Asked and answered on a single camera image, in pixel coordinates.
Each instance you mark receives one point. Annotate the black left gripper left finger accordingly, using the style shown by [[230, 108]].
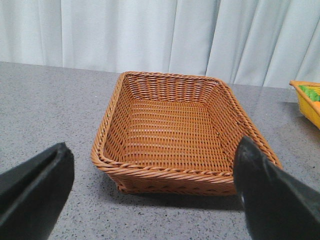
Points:
[[33, 194]]

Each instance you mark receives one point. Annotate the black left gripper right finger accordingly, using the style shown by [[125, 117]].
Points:
[[277, 206]]

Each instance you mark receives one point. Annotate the yellow wicker basket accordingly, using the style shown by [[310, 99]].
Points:
[[307, 93]]

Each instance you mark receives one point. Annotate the orange toy carrot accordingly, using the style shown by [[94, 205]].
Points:
[[317, 104]]

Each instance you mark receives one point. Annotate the brown wicker basket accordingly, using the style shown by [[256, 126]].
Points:
[[173, 133]]

